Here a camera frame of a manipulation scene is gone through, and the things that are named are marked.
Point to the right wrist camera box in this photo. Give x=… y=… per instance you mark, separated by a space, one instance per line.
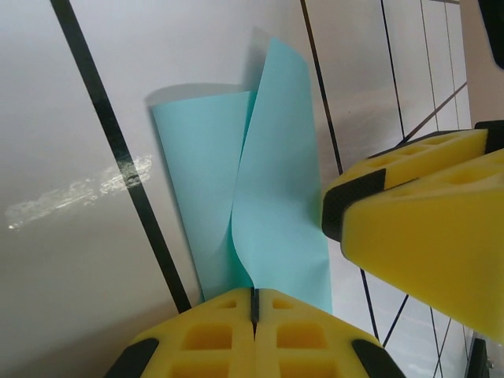
x=494 y=27

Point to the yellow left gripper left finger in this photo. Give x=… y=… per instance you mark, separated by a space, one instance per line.
x=204 y=338

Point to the teal cloth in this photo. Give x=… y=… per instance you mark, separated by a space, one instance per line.
x=275 y=177

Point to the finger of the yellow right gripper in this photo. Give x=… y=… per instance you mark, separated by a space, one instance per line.
x=354 y=189
x=425 y=236

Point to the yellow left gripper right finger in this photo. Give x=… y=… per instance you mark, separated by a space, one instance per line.
x=307 y=338

